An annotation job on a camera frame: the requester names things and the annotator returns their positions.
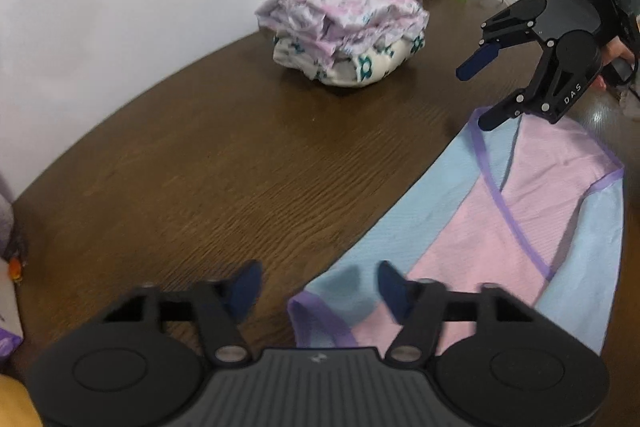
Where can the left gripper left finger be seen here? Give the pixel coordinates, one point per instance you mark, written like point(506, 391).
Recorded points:
point(148, 356)

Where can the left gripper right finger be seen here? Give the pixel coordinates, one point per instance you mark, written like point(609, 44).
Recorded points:
point(488, 356)

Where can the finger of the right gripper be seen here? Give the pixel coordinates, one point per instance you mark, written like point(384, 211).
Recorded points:
point(513, 26)
point(565, 71)

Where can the pink blue mesh vest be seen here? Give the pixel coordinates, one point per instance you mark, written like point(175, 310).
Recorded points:
point(536, 208)

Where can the person's right hand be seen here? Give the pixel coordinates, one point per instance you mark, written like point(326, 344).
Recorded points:
point(615, 56)

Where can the lower purple tissue pack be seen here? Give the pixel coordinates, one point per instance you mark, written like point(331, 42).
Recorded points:
point(11, 332)

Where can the yellow ceramic mug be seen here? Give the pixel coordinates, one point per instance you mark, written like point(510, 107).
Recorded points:
point(16, 408)

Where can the folded green flower garment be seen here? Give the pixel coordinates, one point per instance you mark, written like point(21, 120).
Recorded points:
point(355, 71)

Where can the folded pink floral garment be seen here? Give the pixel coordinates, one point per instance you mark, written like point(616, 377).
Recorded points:
point(327, 29)

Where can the purple textured vase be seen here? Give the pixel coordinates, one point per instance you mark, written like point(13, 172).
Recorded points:
point(6, 224)

